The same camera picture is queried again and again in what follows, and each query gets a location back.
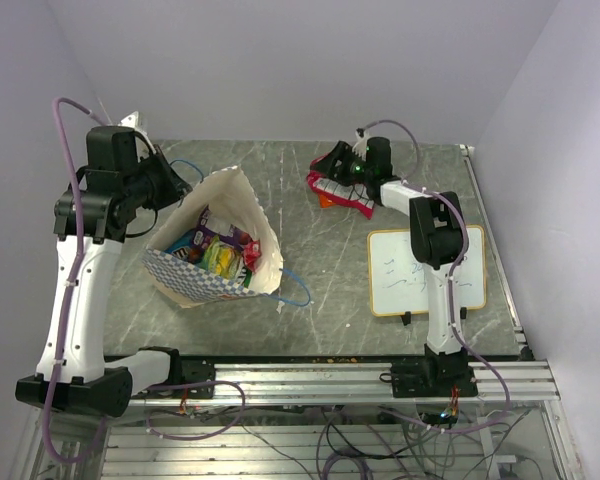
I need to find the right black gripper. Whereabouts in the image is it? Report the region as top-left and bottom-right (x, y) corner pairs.
(311, 142), (372, 187)

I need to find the red white snack bag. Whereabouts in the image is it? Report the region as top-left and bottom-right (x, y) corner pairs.
(306, 171), (375, 219)

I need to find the orange snack packet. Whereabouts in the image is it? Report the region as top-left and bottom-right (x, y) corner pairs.
(318, 194), (335, 208)

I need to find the purple snack packet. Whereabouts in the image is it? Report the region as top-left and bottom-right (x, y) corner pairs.
(192, 206), (252, 251)

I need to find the green yellow candy bag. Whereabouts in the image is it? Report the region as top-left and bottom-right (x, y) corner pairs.
(200, 237), (252, 287)

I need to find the blue checkered paper bag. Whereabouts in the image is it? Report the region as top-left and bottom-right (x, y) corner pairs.
(143, 165), (311, 308)

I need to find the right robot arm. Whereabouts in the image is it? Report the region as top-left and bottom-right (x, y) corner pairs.
(307, 137), (478, 400)

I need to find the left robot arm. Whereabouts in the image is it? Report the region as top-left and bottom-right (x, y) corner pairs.
(15, 126), (192, 417)

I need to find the brown m&m's packet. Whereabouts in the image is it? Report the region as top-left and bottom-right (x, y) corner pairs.
(167, 244), (203, 264)

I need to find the small red snack packet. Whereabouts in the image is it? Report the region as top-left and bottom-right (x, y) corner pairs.
(242, 240), (261, 272)

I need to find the small whiteboard with writing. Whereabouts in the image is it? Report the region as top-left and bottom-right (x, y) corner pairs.
(367, 224), (486, 326)

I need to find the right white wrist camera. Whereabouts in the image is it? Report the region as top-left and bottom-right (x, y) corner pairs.
(352, 128), (370, 160)

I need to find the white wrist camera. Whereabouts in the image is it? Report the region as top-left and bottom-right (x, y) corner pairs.
(352, 128), (370, 160)
(119, 111), (156, 157)

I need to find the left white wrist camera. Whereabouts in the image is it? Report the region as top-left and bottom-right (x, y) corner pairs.
(119, 111), (156, 157)

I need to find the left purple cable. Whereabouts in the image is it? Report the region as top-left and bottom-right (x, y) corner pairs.
(42, 97), (111, 466)

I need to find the aluminium rail frame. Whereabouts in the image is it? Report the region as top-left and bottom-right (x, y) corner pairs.
(62, 144), (581, 480)

